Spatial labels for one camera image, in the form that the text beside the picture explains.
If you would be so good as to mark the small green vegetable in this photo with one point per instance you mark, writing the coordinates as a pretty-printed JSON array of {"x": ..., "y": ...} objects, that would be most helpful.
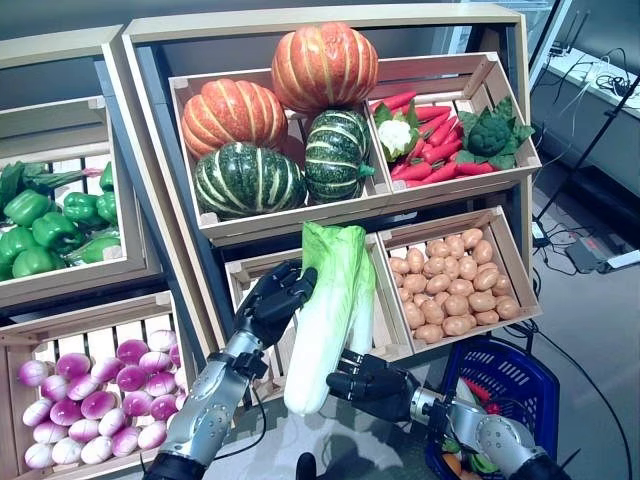
[{"x": 450, "y": 445}]

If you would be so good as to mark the dark leafy greens bunch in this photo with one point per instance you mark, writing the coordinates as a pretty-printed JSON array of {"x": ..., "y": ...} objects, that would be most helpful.
[{"x": 20, "y": 177}]

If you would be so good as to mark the wooden crate with potatoes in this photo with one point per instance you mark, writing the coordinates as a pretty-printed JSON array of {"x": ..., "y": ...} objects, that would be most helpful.
[{"x": 517, "y": 270}]

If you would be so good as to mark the white cauliflower with leaves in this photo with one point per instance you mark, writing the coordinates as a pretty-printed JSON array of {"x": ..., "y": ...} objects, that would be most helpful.
[{"x": 395, "y": 135}]

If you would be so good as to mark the wide green striped pumpkin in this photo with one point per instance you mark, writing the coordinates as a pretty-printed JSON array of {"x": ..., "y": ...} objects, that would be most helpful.
[{"x": 247, "y": 182}]

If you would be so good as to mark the orange striped pumpkin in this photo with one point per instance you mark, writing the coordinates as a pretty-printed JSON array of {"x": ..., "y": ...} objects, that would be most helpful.
[
  {"x": 325, "y": 67},
  {"x": 230, "y": 117}
]

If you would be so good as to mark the wooden side display shelf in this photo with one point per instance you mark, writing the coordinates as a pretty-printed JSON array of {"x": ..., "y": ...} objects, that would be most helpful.
[{"x": 50, "y": 47}]

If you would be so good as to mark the small orange fruit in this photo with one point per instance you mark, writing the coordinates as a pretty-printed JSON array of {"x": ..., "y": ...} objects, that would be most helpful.
[{"x": 452, "y": 462}]

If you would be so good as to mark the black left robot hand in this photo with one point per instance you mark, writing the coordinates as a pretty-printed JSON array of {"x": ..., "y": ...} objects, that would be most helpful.
[{"x": 272, "y": 305}]

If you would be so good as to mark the blue plastic shopping basket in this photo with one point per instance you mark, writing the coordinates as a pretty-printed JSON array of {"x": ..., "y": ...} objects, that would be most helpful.
[{"x": 545, "y": 395}]

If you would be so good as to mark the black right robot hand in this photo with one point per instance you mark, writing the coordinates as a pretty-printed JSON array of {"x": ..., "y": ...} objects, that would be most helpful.
[{"x": 380, "y": 385}]

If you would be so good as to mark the red chili pepper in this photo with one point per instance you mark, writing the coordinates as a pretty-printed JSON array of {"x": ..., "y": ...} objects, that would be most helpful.
[{"x": 492, "y": 407}]

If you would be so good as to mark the green broccoli with leaves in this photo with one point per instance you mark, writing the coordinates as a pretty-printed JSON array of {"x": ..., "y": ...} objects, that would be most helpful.
[{"x": 490, "y": 135}]

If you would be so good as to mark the black router with antennas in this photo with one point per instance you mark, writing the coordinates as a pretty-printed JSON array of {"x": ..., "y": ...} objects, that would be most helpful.
[{"x": 557, "y": 50}]

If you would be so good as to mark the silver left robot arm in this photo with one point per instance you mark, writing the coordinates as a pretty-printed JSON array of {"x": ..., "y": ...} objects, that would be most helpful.
[{"x": 200, "y": 415}]

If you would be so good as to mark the wooden crate with peppers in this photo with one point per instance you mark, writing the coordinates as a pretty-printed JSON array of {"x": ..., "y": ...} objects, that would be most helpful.
[{"x": 50, "y": 125}]

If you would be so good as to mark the round green striped pumpkin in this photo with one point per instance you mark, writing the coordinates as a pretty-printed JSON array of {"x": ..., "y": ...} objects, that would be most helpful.
[{"x": 337, "y": 150}]

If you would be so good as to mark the wooden crate with turnips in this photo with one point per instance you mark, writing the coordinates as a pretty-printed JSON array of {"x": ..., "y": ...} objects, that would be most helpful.
[{"x": 75, "y": 320}]

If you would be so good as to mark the grey box on floor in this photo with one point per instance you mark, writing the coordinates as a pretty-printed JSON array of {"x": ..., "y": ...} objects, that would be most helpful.
[{"x": 587, "y": 255}]

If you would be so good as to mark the wooden slatted cabbage crate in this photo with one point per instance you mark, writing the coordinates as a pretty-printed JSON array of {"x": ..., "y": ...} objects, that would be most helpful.
[{"x": 247, "y": 277}]

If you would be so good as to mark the wooden crate with carrots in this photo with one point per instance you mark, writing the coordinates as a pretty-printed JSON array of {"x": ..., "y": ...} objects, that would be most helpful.
[{"x": 425, "y": 70}]

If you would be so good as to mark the long white desk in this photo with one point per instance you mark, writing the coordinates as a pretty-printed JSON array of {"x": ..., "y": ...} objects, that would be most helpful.
[{"x": 595, "y": 130}]

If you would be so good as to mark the heap of red carrots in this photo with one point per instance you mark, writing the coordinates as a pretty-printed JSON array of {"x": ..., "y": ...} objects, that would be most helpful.
[{"x": 440, "y": 150}]

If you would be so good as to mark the large wooden display shelf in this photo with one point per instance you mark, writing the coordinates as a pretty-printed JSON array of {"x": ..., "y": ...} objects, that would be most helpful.
[{"x": 320, "y": 22}]

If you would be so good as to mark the heap of purple white turnips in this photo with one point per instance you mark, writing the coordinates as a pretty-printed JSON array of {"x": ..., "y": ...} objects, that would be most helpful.
[{"x": 95, "y": 405}]

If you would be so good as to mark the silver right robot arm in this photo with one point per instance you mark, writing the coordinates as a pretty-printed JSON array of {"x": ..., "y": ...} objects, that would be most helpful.
[{"x": 495, "y": 435}]

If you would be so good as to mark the heap of brown potatoes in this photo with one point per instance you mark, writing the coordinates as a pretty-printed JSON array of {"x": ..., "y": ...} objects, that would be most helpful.
[{"x": 450, "y": 290}]

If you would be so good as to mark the napa cabbage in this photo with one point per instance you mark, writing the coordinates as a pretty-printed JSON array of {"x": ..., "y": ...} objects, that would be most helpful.
[
  {"x": 320, "y": 325},
  {"x": 362, "y": 320},
  {"x": 467, "y": 391}
]

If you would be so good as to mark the black slanted tripod stand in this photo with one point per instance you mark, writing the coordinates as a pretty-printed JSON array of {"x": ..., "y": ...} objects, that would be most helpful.
[{"x": 590, "y": 146}]

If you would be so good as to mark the wooden crate with pumpkins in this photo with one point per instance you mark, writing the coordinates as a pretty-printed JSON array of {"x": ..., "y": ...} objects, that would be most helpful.
[{"x": 260, "y": 226}]

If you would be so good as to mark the heap of green peppers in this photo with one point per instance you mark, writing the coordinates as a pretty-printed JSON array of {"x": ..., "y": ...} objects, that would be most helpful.
[{"x": 45, "y": 232}]

